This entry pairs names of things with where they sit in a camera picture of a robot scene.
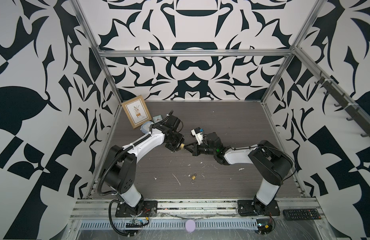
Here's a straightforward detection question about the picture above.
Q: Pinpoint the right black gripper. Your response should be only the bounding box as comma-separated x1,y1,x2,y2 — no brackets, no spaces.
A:
183,141,217,158

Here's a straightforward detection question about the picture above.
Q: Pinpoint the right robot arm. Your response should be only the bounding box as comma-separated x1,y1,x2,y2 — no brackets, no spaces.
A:
184,133,295,207

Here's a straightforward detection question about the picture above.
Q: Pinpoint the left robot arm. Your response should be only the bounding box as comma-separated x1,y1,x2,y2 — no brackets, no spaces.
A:
97,111,184,237

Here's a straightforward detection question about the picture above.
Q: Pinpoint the green square alarm clock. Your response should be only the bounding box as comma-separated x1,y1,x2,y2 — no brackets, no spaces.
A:
153,115,163,123

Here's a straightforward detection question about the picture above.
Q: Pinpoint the blue square alarm clock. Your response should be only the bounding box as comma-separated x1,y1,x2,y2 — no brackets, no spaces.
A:
140,121,154,135

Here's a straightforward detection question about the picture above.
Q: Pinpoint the purple round lid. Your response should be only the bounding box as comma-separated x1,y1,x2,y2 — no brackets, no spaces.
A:
185,219,196,233

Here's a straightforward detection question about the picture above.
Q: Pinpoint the left circuit board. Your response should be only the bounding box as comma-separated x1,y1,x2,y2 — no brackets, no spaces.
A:
125,218,150,228

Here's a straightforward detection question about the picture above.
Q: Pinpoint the circuit board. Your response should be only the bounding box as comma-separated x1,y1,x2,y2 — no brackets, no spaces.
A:
255,219,275,235
125,218,150,228

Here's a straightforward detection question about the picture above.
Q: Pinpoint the right circuit board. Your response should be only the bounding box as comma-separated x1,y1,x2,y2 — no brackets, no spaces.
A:
255,219,275,235

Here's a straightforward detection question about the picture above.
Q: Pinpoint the black remote control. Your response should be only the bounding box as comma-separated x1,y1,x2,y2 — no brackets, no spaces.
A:
283,209,322,221

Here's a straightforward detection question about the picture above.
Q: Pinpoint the black coat hook rack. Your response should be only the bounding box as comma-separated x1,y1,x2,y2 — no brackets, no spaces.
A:
315,76,370,139

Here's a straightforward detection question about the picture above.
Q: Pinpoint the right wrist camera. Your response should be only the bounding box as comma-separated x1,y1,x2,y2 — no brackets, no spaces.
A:
191,127,205,145

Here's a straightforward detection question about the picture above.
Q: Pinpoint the wooden picture frame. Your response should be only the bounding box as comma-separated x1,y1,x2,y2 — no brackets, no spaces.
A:
122,95,152,129

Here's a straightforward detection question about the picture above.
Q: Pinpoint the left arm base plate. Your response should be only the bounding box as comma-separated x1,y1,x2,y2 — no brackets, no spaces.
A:
115,201,158,218

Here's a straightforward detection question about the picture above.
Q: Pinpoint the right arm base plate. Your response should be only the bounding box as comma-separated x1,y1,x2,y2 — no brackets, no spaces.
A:
237,199,281,217

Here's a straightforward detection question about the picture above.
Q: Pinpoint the white slotted cable duct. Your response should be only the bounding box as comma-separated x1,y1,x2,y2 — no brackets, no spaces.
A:
80,219,258,230

